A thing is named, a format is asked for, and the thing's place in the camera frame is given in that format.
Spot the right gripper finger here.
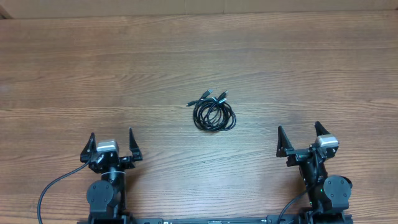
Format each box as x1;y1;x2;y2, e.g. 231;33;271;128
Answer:
314;121;330;136
276;126;294;157

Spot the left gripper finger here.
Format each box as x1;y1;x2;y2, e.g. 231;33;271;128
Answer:
80;132;96;163
129;127;143;161

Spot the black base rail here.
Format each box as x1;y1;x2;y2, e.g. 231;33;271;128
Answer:
77;215;354;224

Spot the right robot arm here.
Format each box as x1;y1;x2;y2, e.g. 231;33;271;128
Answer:
276;121;353;223

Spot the cardboard backdrop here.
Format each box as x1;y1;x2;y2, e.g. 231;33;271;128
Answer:
1;0;397;19

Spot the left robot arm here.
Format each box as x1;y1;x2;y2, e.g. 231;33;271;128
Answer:
80;128;143;224

